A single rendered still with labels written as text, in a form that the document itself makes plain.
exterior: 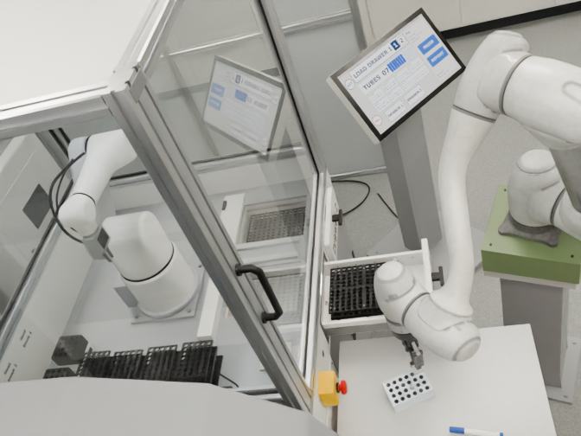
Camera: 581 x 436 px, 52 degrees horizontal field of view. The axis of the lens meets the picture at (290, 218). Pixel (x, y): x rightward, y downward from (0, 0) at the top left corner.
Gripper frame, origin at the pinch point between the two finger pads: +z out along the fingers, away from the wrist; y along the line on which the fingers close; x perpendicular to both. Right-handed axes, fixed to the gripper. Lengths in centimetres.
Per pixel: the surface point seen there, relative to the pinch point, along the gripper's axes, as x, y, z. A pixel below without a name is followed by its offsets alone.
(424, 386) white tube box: 0.2, -5.1, 5.2
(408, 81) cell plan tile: -48, 101, -20
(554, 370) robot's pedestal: -55, 15, 70
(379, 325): 4.2, 15.0, -1.7
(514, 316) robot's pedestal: -45, 24, 39
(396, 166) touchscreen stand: -37, 105, 22
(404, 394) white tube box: 6.5, -4.7, 5.2
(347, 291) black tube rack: 8.7, 29.4, -5.2
